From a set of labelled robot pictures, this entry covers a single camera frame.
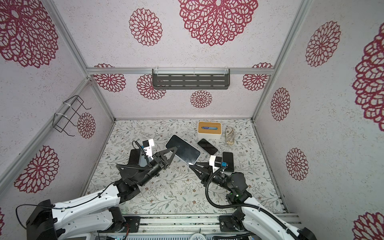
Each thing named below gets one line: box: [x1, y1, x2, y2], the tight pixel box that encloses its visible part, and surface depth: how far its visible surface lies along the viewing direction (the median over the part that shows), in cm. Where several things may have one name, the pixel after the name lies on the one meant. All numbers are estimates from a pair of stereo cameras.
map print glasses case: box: [225, 127, 235, 146], surface depth 108 cm
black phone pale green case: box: [127, 148, 141, 165], surface depth 100 cm
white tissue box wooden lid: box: [197, 121, 222, 140], surface depth 111 cm
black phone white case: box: [165, 134, 202, 165], surface depth 64 cm
